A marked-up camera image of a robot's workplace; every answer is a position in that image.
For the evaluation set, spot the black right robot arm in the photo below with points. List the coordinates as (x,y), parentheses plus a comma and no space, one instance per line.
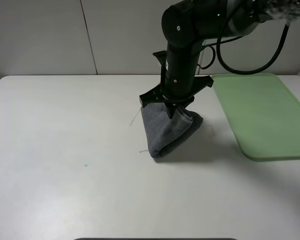
(187,24)

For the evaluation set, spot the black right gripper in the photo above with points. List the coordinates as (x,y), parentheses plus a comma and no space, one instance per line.
(175,95)

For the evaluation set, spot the light green plastic tray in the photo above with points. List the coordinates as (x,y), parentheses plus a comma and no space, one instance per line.
(264,115)

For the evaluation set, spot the grey towel with orange patches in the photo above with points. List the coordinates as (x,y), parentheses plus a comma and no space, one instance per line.
(164,134)

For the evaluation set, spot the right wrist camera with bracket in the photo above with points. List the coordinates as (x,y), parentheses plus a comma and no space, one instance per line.
(161,56)

